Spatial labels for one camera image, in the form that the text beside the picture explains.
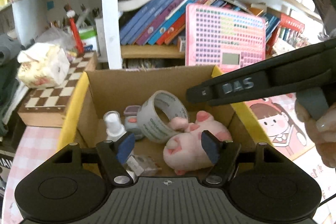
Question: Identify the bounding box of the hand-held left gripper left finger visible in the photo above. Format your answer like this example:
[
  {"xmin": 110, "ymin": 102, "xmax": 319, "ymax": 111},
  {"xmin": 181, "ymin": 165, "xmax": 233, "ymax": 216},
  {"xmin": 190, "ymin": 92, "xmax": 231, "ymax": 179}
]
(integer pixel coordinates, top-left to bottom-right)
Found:
[{"xmin": 51, "ymin": 131, "xmax": 137, "ymax": 186}]

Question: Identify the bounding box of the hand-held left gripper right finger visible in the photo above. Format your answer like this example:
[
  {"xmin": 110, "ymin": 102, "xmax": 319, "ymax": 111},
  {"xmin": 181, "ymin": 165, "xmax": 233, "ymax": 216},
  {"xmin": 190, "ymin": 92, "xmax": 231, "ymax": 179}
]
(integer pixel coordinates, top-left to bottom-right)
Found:
[{"xmin": 201, "ymin": 130, "xmax": 286, "ymax": 186}]

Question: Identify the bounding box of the small purple grey toy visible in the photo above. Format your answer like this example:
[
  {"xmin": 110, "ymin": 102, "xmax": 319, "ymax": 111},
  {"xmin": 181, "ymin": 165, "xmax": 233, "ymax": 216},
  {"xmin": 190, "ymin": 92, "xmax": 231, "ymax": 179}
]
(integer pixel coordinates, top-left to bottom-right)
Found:
[{"xmin": 123, "ymin": 105, "xmax": 145, "ymax": 141}]

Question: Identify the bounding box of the white spray bottle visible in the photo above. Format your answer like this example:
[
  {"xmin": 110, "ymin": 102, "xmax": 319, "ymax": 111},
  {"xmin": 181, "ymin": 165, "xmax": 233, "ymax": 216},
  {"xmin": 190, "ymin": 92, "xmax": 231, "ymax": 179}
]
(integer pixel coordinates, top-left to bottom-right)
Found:
[{"xmin": 103, "ymin": 110, "xmax": 126, "ymax": 143}]

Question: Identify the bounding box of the pink plush pig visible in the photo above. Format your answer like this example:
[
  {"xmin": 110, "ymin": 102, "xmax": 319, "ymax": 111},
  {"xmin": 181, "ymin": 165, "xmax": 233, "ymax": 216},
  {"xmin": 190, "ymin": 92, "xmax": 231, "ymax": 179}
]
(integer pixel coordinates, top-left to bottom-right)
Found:
[{"xmin": 163, "ymin": 111, "xmax": 233, "ymax": 176}]

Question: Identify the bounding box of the clear tape roll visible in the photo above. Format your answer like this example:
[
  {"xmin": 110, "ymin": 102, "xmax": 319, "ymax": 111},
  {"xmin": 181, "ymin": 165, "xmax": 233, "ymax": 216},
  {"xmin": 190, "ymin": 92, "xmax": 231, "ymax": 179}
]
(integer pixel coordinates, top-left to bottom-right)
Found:
[{"xmin": 136, "ymin": 90, "xmax": 189, "ymax": 144}]

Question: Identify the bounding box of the yellow cardboard box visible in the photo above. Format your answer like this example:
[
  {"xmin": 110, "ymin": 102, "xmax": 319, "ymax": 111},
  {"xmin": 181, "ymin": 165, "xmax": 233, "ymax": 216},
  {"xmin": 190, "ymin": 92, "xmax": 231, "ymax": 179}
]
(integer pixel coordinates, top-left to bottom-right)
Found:
[{"xmin": 56, "ymin": 65, "xmax": 273, "ymax": 180}]

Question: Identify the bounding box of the person's right hand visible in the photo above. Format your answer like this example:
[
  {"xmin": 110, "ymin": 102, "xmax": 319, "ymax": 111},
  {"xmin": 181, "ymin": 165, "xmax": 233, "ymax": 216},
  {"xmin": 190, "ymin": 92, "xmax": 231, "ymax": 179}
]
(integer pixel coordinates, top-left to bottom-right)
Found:
[{"xmin": 295, "ymin": 99, "xmax": 336, "ymax": 168}]

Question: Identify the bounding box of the red book box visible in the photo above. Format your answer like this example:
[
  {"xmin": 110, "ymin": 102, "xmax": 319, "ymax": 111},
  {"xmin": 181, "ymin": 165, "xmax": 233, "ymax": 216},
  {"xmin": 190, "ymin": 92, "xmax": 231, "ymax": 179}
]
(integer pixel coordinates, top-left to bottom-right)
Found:
[{"xmin": 265, "ymin": 13, "xmax": 305, "ymax": 55}]

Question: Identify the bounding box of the pink learning tablet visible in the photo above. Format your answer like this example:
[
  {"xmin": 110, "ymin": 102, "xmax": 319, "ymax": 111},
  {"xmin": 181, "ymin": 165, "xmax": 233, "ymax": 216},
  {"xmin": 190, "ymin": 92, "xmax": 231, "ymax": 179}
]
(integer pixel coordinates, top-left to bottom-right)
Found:
[{"xmin": 185, "ymin": 3, "xmax": 267, "ymax": 73}]

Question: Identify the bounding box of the row of colourful books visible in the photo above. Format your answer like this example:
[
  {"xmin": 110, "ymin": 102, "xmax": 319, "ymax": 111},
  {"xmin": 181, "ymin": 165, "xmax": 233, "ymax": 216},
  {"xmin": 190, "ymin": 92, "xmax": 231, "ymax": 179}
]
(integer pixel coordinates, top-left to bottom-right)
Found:
[{"xmin": 119, "ymin": 0, "xmax": 281, "ymax": 50}]

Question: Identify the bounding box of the wooden chessboard box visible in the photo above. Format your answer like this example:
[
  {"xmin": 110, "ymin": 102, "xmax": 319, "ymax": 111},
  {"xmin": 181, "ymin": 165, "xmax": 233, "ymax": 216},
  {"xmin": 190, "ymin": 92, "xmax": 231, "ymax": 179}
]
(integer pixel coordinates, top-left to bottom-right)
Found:
[{"xmin": 17, "ymin": 51, "xmax": 99, "ymax": 128}]

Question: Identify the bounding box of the pink checked tablecloth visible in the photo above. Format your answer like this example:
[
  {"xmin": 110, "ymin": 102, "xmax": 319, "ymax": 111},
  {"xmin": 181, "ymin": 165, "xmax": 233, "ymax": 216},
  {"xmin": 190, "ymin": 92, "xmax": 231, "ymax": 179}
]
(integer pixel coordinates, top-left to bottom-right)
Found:
[{"xmin": 0, "ymin": 93, "xmax": 336, "ymax": 224}]

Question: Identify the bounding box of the white green pen cup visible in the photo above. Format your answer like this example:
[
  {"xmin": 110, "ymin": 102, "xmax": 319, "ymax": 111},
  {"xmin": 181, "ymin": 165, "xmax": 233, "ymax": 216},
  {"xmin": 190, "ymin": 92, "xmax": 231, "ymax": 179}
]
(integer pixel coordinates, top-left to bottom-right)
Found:
[{"xmin": 78, "ymin": 27, "xmax": 99, "ymax": 52}]

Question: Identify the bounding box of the floral tissue pack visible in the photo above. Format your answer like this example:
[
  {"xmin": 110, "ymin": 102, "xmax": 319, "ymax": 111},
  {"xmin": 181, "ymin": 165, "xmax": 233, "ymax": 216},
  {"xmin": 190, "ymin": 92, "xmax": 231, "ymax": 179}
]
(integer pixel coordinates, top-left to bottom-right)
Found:
[{"xmin": 17, "ymin": 43, "xmax": 71, "ymax": 89}]

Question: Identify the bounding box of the white shelf unit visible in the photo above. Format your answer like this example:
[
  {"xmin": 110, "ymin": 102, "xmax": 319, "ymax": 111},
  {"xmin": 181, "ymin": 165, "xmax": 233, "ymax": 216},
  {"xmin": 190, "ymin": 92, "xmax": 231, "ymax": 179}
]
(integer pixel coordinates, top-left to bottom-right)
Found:
[{"xmin": 0, "ymin": 0, "xmax": 323, "ymax": 69}]

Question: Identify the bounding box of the black folding chair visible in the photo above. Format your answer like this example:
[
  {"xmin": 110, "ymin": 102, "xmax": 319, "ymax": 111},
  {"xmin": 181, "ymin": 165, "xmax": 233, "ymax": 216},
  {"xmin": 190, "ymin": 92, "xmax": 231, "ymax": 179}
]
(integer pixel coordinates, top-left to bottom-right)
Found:
[{"xmin": 0, "ymin": 145, "xmax": 13, "ymax": 188}]

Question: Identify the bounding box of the red toy pen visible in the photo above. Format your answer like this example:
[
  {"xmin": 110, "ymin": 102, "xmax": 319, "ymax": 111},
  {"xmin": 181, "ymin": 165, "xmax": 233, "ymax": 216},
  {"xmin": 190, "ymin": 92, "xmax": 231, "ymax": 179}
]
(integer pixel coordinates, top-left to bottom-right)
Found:
[{"xmin": 64, "ymin": 4, "xmax": 85, "ymax": 54}]

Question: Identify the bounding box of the pile of clothes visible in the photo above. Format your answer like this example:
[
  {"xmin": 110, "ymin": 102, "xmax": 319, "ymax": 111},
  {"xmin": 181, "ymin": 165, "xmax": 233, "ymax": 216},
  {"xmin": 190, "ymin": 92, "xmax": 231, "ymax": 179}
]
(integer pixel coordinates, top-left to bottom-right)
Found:
[{"xmin": 0, "ymin": 34, "xmax": 27, "ymax": 135}]

